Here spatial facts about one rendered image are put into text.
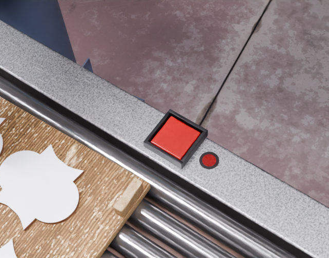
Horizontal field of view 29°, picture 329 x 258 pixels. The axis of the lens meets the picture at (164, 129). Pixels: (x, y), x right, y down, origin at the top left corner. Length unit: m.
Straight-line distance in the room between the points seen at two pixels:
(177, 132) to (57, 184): 0.21
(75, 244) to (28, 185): 0.12
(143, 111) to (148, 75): 1.17
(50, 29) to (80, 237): 0.83
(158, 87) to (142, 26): 0.28
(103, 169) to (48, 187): 0.09
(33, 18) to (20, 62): 0.46
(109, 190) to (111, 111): 0.16
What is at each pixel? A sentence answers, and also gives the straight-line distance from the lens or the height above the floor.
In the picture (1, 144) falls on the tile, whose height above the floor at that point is 0.94.
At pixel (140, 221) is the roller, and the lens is 1.00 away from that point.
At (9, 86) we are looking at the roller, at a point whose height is 0.92.
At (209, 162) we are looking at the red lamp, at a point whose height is 0.92.
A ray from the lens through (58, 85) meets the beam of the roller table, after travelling 1.14.
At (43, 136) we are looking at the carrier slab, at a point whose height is 0.94.
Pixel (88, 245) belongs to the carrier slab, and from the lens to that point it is 0.97.
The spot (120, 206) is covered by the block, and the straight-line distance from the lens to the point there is 0.96.
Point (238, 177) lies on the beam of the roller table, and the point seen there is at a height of 0.92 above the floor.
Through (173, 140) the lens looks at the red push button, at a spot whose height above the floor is 0.93.
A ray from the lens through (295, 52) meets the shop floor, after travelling 2.32.
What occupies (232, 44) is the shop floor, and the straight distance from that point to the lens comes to 2.32.
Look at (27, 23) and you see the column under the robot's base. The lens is 1.65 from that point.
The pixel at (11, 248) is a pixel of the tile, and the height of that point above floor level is 0.94.
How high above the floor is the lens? 1.83
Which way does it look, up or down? 59 degrees down
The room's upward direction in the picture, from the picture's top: 7 degrees counter-clockwise
